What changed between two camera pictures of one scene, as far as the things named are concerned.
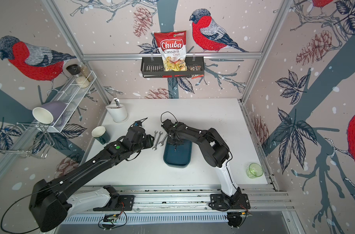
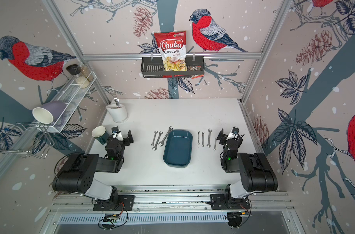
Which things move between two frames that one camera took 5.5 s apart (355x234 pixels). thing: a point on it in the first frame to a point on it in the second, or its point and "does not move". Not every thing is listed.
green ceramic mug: [100, 133] does not move
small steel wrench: [155, 147] does not move
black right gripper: [179, 143] to [224, 137]
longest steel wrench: [162, 142] does not move
